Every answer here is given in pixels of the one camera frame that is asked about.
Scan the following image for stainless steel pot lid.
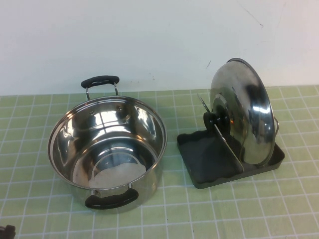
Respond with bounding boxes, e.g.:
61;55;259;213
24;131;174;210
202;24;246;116
203;58;277;167

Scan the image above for green checked tablecloth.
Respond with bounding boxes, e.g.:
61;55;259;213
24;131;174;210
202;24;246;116
0;86;319;239

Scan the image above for stainless steel pot black handles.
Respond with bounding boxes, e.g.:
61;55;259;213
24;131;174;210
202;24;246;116
47;75;168;214

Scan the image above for black tray wire lid rack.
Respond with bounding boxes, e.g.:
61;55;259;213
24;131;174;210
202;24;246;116
176;94;286;191

